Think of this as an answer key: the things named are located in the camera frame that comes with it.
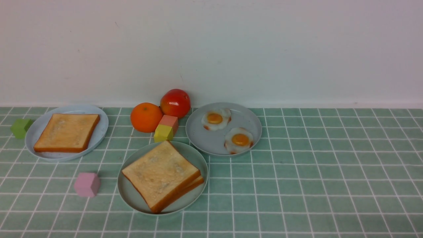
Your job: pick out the fried egg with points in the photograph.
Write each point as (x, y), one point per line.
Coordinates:
(238, 140)
(216, 119)

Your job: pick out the red tomato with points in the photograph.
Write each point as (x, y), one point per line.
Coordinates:
(176, 102)

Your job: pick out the green centre plate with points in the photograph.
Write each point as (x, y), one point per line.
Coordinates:
(132, 197)

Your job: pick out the back fried egg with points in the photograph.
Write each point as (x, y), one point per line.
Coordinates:
(216, 119)

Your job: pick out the front fried egg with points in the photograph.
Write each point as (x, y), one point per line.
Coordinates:
(238, 140)

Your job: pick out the pink wooden cube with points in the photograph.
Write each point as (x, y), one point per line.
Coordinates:
(87, 184)

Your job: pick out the salmon wooden block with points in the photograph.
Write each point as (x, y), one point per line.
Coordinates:
(170, 121)

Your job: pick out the orange fruit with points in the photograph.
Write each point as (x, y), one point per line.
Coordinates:
(145, 117)

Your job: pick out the yellow wooden block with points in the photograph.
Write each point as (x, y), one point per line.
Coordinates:
(162, 133)

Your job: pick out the toast slice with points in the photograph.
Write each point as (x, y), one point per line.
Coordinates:
(160, 174)
(67, 133)
(194, 184)

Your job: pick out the green wooden cube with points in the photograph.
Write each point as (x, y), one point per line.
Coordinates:
(20, 127)

